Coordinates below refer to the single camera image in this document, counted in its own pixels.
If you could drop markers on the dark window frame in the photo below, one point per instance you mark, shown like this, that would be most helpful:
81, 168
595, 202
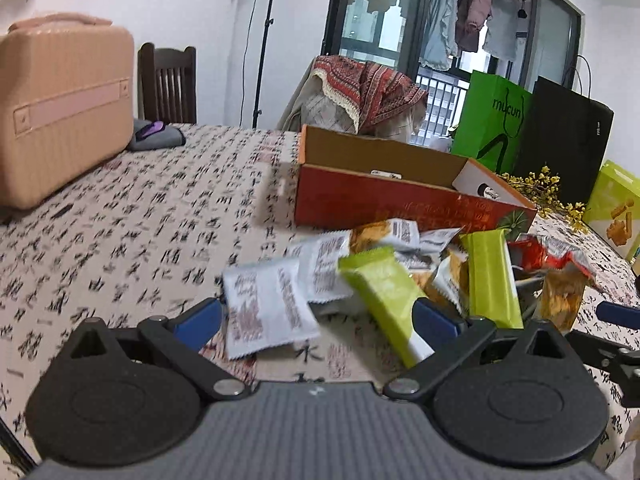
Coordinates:
336, 20

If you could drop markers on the red patterned fringed cloth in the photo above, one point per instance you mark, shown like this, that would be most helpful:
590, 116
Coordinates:
380, 90

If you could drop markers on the black paper bag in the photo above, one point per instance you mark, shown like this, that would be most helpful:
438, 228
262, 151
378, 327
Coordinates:
565, 145

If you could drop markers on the white hanging garment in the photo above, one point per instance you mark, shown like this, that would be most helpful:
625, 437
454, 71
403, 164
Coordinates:
502, 35

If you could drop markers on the red-topped chip packet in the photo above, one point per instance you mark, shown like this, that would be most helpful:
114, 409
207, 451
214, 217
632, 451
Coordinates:
562, 300

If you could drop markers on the dark wooden chair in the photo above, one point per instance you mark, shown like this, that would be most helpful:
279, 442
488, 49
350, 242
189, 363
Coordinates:
167, 85

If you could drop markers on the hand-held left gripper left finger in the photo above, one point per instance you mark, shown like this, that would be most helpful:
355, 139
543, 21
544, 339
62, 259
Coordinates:
200, 322

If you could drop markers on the studio light on stand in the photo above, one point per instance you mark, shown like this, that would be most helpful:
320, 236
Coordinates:
266, 50

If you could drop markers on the green snack bar packet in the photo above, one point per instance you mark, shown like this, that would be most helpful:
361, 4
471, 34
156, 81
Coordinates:
380, 285
490, 280

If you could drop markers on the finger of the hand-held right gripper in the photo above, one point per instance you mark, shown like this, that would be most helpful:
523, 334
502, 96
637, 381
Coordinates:
617, 316
620, 375

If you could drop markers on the chair with beige cover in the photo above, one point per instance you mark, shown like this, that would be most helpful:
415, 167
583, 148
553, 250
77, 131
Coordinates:
325, 110

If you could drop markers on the calligraphy printed tablecloth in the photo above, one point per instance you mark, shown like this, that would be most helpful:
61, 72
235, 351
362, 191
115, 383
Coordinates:
125, 240

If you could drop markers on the pink hard-shell suitcase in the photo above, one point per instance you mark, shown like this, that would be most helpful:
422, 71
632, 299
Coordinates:
65, 110

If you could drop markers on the red cardboard box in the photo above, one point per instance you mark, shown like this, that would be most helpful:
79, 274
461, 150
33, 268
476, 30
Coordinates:
375, 200

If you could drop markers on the yellow flower branch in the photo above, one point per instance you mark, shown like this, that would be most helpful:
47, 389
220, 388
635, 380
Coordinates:
545, 180

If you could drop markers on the red snack packet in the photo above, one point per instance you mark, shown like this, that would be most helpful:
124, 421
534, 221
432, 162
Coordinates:
525, 255

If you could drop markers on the white chip snack packet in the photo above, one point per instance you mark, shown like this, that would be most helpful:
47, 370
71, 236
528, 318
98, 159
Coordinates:
440, 239
380, 235
452, 275
265, 305
325, 260

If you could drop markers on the light blue hanging garment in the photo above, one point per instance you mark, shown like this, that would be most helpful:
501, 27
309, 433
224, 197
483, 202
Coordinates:
440, 20

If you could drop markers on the green paper bag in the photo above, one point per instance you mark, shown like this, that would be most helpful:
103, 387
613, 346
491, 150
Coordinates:
480, 125

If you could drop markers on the pink hanging garment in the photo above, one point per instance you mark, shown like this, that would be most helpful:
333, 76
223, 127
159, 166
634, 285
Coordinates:
472, 10

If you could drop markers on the light green snack box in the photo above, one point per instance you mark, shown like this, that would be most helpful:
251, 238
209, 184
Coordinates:
607, 195

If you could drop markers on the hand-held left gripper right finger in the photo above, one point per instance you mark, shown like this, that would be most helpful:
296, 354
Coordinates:
435, 327

